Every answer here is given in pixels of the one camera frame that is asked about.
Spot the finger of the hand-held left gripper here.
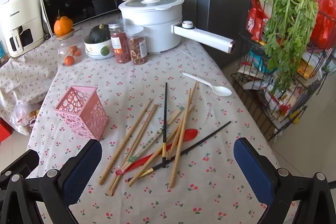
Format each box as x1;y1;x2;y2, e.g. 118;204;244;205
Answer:
0;150;40;179

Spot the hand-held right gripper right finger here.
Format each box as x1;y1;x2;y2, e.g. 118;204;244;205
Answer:
233;137;336;224

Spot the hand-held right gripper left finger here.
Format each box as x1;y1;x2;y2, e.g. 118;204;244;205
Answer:
0;139;103;224

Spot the plain wooden chopstick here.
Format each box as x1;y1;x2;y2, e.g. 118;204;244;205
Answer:
168;88;193;189
110;109;158;196
167;81;198;161
127;105;196;186
99;99;154;185
106;105;159;194

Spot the pink perforated utensil holder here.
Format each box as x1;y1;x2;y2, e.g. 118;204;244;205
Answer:
53;85;109;140

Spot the black chopstick with gold band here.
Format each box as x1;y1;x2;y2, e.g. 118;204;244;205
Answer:
127;120;232;182
161;82;168;169

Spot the bamboo chopstick with green print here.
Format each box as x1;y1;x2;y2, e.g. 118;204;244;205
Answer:
129;106;186;161
127;106;185;164

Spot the red plastic spoon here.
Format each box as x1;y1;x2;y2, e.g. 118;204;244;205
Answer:
115;128;198;176

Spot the white plastic spoon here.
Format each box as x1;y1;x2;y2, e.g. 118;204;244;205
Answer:
182;72;233;96

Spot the red box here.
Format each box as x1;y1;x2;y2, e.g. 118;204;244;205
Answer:
0;118;13;143

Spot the cherry print tablecloth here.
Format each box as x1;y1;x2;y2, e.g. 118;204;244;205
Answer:
26;14;279;224

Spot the clear plastic bag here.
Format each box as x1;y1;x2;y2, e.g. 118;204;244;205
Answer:
9;101;40;127

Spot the cherry print furniture cover cloth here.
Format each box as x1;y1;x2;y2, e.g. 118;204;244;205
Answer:
0;38;63;135

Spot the teal box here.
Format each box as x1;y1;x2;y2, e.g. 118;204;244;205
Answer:
0;40;11;64

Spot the blue packet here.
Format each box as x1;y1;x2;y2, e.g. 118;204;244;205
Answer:
249;51;273;73

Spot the white floral bowl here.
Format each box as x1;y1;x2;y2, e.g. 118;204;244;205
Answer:
84;38;114;60

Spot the glass jar with wooden lid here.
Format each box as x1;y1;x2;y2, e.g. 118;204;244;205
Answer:
54;28;82;65

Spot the clear jar of red berries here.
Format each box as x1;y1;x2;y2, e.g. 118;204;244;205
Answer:
108;22;131;64

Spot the clear jar of dried rings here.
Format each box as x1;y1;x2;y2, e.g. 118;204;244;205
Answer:
125;25;148;65

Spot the dark green squash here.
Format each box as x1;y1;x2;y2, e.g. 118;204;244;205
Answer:
89;24;111;44

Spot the orange pumpkin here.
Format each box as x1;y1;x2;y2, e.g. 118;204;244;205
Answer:
54;10;74;36

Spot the cream air fryer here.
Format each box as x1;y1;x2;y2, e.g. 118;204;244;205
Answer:
0;0;45;58

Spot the green leafy herb bunch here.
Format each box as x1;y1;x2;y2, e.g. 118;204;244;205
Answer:
262;0;319;93

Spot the red snack packet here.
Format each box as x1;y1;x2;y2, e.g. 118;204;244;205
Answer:
247;0;271;42

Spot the red plastic bag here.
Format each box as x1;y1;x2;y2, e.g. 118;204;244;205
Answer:
282;0;336;48

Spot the black wire rack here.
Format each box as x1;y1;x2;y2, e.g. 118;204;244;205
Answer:
231;11;336;140

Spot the white electric pot with handle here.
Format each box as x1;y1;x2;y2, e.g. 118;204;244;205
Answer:
118;0;236;54

